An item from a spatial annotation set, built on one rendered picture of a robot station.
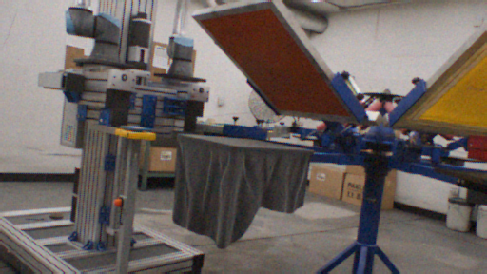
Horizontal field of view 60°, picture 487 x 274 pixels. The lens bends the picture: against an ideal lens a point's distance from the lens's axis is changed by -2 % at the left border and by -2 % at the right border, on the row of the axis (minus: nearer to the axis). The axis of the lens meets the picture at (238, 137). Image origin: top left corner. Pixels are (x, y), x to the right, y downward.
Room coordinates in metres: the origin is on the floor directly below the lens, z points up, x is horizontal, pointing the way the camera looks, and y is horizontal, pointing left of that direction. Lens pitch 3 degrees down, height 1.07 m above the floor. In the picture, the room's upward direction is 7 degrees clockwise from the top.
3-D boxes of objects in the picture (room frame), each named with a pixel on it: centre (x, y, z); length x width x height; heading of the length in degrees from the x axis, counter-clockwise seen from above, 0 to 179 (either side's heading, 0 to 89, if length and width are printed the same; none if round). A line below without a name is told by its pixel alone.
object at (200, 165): (1.88, 0.14, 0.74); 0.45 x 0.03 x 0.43; 39
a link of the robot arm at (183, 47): (2.53, 0.38, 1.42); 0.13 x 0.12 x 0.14; 24
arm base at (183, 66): (2.53, 0.38, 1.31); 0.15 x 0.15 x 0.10
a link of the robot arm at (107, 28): (2.16, 0.72, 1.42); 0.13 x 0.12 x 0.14; 112
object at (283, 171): (1.87, -0.17, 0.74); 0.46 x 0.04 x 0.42; 129
